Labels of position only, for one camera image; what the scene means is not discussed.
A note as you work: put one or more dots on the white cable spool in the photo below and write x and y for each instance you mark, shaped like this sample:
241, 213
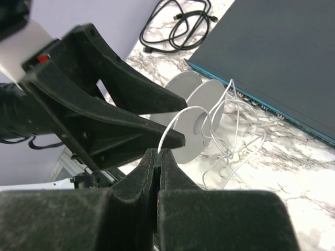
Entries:
192, 124

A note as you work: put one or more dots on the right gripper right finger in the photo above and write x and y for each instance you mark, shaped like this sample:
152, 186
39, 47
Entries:
194, 219

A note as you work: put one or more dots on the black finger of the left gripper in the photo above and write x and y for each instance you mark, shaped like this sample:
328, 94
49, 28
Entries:
129, 89
124, 136

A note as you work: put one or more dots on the dark blue network switch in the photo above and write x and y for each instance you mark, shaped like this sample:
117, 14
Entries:
280, 54

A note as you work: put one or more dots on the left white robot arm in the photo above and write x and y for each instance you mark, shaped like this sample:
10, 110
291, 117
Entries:
22, 117

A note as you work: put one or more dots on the aluminium rail frame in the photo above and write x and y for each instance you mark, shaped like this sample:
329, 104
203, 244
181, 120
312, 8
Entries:
65, 162

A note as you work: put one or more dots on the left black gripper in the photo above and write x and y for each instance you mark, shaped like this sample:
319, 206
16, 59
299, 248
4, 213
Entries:
65, 85

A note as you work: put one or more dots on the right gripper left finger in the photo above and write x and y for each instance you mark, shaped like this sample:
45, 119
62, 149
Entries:
117, 218

